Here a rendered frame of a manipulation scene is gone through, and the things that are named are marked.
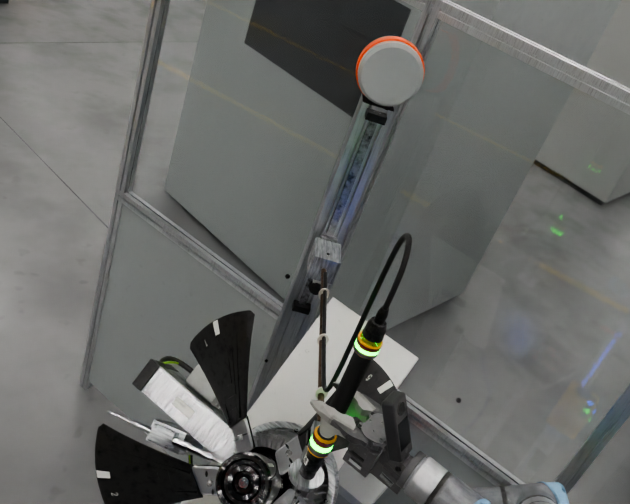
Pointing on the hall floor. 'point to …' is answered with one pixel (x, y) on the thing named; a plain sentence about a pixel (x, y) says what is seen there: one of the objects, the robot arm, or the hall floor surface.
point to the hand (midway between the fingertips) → (328, 392)
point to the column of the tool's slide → (278, 347)
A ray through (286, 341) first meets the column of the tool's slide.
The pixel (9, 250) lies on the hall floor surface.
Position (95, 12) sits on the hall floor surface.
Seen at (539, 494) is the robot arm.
